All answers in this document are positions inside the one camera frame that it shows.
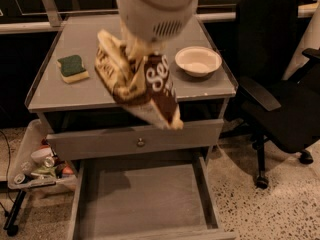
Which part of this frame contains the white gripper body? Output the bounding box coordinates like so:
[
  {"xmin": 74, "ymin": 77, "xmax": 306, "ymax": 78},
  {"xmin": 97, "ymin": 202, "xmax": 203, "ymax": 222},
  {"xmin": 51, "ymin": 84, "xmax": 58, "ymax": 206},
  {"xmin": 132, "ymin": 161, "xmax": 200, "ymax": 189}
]
[{"xmin": 116, "ymin": 0, "xmax": 198, "ymax": 43}]

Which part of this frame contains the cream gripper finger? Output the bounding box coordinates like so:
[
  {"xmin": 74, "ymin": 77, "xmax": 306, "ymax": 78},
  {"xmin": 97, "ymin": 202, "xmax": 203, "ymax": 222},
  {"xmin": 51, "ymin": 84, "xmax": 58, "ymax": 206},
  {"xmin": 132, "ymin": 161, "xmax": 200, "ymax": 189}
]
[{"xmin": 123, "ymin": 34, "xmax": 156, "ymax": 61}]

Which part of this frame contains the brown chip bag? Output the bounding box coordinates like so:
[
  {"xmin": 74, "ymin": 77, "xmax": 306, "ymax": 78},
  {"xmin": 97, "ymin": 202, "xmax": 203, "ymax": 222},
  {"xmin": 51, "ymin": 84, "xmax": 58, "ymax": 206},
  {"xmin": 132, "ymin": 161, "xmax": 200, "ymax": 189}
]
[{"xmin": 95, "ymin": 30, "xmax": 183, "ymax": 130}]

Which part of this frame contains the grey drawer cabinet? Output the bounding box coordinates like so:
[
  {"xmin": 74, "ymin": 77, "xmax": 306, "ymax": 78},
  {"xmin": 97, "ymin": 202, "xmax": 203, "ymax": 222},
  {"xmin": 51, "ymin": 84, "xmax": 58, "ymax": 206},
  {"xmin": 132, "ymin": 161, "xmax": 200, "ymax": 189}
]
[{"xmin": 24, "ymin": 10, "xmax": 239, "ymax": 162}]

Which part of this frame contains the grey upper drawer with knob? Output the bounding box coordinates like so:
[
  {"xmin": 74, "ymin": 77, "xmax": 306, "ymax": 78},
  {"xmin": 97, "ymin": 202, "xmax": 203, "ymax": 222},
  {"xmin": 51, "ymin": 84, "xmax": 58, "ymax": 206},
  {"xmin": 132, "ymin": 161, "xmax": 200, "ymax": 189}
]
[{"xmin": 47, "ymin": 119, "xmax": 223, "ymax": 160}]

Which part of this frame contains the grey open middle drawer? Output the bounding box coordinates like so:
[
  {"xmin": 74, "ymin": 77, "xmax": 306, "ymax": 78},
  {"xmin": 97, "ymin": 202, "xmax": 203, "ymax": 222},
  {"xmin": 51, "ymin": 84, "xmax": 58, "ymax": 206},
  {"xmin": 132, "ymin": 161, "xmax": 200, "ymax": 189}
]
[{"xmin": 67, "ymin": 155, "xmax": 236, "ymax": 240}]

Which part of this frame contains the white paper bowl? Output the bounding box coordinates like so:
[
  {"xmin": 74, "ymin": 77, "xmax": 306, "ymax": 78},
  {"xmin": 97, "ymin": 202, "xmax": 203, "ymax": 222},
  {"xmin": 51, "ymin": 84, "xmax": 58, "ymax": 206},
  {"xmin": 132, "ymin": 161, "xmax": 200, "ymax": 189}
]
[{"xmin": 175, "ymin": 46, "xmax": 222, "ymax": 77}]

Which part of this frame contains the green yellow sponge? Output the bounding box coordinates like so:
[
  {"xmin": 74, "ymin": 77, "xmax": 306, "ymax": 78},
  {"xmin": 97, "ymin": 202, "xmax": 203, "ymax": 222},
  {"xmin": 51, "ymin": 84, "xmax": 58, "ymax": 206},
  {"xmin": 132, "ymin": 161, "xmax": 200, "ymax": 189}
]
[{"xmin": 57, "ymin": 55, "xmax": 89, "ymax": 84}]

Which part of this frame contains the clear plastic bin of items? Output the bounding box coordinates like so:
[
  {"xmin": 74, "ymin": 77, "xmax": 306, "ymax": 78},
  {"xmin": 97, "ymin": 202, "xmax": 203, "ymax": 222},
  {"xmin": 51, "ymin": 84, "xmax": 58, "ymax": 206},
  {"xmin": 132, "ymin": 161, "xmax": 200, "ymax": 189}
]
[{"xmin": 8, "ymin": 119, "xmax": 77, "ymax": 195}]

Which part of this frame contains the black office chair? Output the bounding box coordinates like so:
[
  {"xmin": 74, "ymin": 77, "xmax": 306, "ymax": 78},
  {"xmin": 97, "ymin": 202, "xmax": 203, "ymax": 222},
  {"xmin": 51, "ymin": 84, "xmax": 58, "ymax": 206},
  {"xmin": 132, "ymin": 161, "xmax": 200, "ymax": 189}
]
[{"xmin": 224, "ymin": 0, "xmax": 320, "ymax": 189}]

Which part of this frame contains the metal railing with bracket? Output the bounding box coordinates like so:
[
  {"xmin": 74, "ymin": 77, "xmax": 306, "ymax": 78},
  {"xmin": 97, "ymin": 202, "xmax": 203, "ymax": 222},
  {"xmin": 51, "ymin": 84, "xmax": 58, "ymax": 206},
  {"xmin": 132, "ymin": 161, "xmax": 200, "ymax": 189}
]
[{"xmin": 0, "ymin": 0, "xmax": 320, "ymax": 35}]

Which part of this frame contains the black stand with cable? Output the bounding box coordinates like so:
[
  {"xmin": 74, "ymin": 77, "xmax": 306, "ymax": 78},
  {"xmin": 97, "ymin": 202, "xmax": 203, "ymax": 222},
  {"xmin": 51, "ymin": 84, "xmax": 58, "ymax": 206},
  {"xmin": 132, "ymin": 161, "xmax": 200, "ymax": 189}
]
[{"xmin": 0, "ymin": 131, "xmax": 26, "ymax": 237}]

